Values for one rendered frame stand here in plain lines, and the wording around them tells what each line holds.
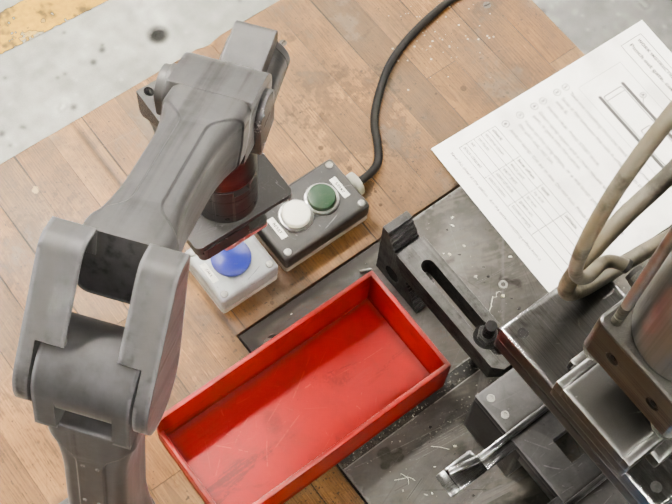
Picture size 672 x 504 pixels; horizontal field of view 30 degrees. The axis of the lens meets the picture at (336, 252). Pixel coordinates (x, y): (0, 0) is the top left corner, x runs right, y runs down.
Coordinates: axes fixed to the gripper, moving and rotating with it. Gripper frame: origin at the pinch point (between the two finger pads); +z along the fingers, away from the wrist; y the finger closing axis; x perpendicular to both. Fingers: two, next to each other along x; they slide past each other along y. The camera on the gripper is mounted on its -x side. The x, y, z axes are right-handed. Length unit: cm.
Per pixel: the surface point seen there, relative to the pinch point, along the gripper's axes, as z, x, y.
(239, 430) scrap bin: 7.1, 14.2, 8.6
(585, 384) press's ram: -20.7, 33.3, -9.9
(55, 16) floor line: 97, -100, -23
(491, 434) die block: 2.6, 28.9, -9.3
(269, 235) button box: 4.6, 0.1, -4.6
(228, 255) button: 3.8, -0.1, 0.1
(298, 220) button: 3.7, 0.7, -7.7
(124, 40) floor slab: 97, -87, -31
